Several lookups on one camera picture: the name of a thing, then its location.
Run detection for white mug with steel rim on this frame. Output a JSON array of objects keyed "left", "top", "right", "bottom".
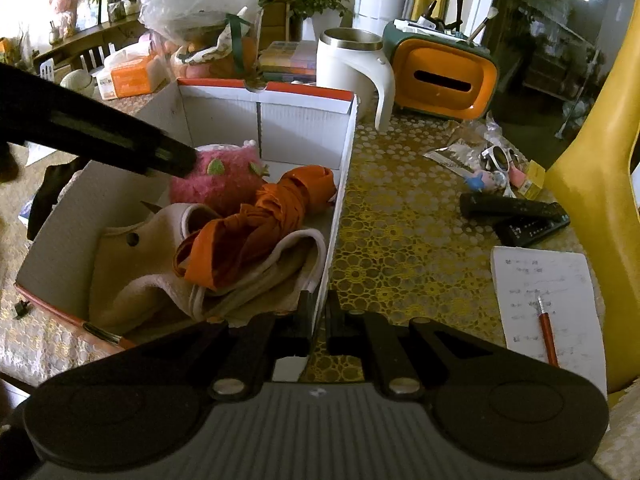
[{"left": 316, "top": 28, "right": 397, "bottom": 131}]

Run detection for black remote control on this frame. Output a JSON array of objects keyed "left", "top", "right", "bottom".
[
  {"left": 459, "top": 192, "right": 563, "bottom": 220},
  {"left": 495, "top": 212, "right": 572, "bottom": 248}
]

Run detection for clear plastic bag of fruit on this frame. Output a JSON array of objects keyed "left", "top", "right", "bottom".
[{"left": 138, "top": 0, "right": 265, "bottom": 81}]

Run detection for wooden television cabinet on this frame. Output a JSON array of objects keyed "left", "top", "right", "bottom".
[{"left": 30, "top": 0, "right": 166, "bottom": 73}]

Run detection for white sunglasses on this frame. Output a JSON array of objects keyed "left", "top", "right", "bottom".
[{"left": 479, "top": 145, "right": 521, "bottom": 186}]

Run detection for orange cloth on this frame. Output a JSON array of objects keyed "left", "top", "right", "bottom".
[{"left": 174, "top": 166, "right": 337, "bottom": 292}]

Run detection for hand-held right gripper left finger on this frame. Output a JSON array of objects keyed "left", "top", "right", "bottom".
[{"left": 129, "top": 290, "right": 318, "bottom": 402}]

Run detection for white written notepad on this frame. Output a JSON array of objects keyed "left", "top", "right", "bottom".
[{"left": 490, "top": 246, "right": 608, "bottom": 396}]

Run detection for glass sliding door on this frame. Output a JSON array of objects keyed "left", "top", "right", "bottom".
[{"left": 480, "top": 0, "right": 636, "bottom": 171}]

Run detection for small yellow box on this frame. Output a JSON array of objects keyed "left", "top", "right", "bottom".
[{"left": 517, "top": 160, "right": 548, "bottom": 200}]

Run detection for pink fuzzy plush toy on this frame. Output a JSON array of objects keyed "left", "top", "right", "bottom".
[{"left": 169, "top": 140, "right": 271, "bottom": 216}]

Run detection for tall green potted plant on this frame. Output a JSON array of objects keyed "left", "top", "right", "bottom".
[{"left": 260, "top": 0, "right": 351, "bottom": 43}]

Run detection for orange and green tissue box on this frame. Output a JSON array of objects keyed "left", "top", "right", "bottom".
[{"left": 382, "top": 17, "right": 500, "bottom": 122}]

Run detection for yellow giraffe chair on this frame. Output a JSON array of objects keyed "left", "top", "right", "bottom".
[{"left": 542, "top": 0, "right": 640, "bottom": 401}]

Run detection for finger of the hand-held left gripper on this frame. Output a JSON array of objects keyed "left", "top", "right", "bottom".
[
  {"left": 0, "top": 110, "right": 192, "bottom": 180},
  {"left": 0, "top": 62, "right": 198, "bottom": 165}
]

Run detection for pink bear plush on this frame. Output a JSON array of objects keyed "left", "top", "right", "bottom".
[{"left": 49, "top": 0, "right": 81, "bottom": 41}]

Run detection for white and orange cardboard box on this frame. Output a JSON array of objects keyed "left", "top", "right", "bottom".
[{"left": 14, "top": 79, "right": 362, "bottom": 383}]

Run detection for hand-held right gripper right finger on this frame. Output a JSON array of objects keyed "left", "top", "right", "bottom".
[{"left": 325, "top": 291, "right": 545, "bottom": 403}]

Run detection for beige fleece hat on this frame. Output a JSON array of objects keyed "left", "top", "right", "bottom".
[{"left": 90, "top": 202, "right": 328, "bottom": 336}]

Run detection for small potted plant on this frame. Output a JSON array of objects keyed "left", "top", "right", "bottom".
[{"left": 92, "top": 0, "right": 128, "bottom": 23}]

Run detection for stack of colourful books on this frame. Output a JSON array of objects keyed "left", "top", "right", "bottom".
[{"left": 259, "top": 40, "right": 321, "bottom": 83}]

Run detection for orange tissue pack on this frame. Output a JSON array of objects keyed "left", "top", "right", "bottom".
[{"left": 95, "top": 42, "right": 171, "bottom": 101}]

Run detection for red pen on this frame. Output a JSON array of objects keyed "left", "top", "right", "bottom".
[{"left": 536, "top": 296, "right": 560, "bottom": 368}]

